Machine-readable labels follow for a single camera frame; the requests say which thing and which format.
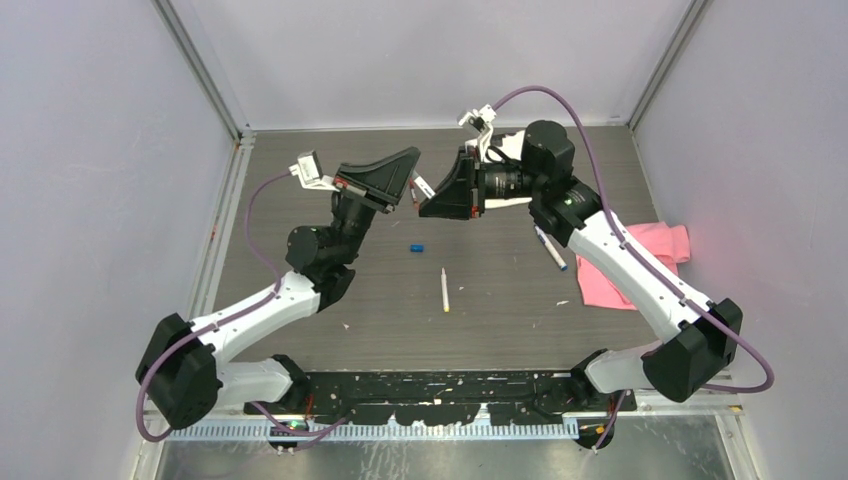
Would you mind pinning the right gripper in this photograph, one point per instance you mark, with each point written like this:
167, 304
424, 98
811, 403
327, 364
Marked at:
461, 195

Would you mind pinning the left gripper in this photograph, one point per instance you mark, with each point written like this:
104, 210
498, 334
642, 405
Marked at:
389, 184

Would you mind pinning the white pen yellow end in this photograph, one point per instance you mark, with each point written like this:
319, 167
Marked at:
444, 291

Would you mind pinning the white acrylic marker grey tip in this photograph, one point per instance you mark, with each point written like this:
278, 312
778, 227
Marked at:
426, 189

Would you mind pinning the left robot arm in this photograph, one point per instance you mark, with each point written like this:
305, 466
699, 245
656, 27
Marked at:
189, 367

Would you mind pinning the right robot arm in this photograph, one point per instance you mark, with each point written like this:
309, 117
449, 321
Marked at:
534, 166

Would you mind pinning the orange brown gel pen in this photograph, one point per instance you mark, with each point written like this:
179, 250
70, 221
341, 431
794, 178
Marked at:
414, 198

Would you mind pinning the white blue marker pen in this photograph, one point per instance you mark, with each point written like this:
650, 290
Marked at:
551, 249

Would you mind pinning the white folded cloth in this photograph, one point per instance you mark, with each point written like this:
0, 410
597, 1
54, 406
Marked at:
504, 182

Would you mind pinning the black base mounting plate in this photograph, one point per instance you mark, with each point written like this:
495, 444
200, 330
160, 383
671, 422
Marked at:
441, 398

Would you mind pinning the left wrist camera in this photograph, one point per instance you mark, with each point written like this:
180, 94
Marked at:
307, 169

